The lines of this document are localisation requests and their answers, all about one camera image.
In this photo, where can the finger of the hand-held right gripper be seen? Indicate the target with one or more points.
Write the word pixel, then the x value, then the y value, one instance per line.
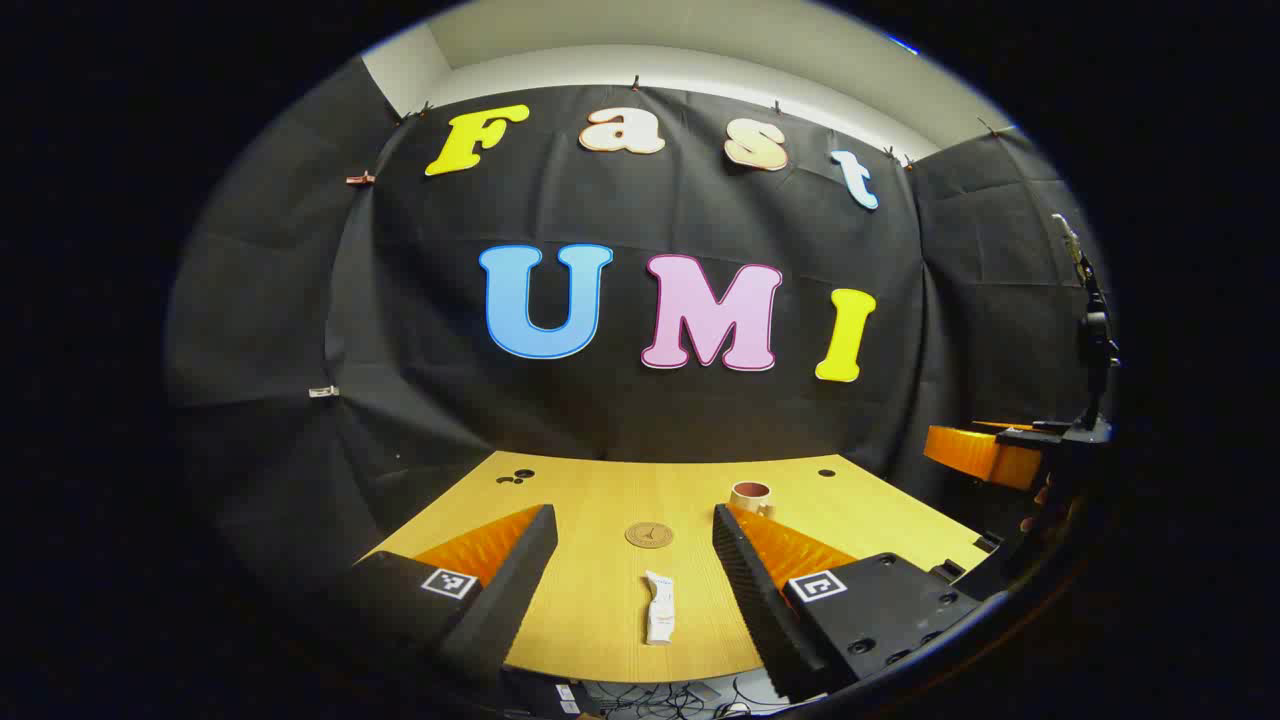
pixel 1030 429
pixel 975 455

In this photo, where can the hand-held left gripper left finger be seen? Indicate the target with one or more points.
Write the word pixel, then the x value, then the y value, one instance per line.
pixel 520 570

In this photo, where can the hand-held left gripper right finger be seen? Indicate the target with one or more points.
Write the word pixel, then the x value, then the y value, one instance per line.
pixel 745 580

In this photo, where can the beige cup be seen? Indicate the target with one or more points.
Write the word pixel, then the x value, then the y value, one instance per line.
pixel 750 497

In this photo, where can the white toothpaste tube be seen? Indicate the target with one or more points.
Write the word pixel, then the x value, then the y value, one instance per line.
pixel 659 610

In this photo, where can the round cork coaster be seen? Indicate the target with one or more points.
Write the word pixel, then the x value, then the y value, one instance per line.
pixel 649 535

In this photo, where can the wooden desktop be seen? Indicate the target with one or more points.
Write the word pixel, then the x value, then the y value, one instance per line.
pixel 600 600

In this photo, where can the black backdrop cloth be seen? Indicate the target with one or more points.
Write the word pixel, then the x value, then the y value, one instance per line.
pixel 700 430

